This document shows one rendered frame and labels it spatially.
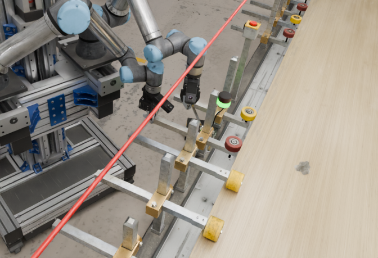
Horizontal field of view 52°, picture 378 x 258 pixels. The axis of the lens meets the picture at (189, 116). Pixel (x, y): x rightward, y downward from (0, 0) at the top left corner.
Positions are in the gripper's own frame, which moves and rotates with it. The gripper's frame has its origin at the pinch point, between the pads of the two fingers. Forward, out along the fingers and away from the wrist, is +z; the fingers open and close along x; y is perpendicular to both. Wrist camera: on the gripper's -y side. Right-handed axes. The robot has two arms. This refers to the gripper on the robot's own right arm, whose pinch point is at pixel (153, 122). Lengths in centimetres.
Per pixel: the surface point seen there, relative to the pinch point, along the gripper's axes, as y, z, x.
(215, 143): -33.3, -4.1, 1.2
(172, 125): -10.6, -3.8, 1.0
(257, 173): -57, -8, 13
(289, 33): -43, -9, -121
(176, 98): -2.0, -0.2, -23.4
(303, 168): -75, -10, 0
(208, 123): -27.1, -11.3, -2.1
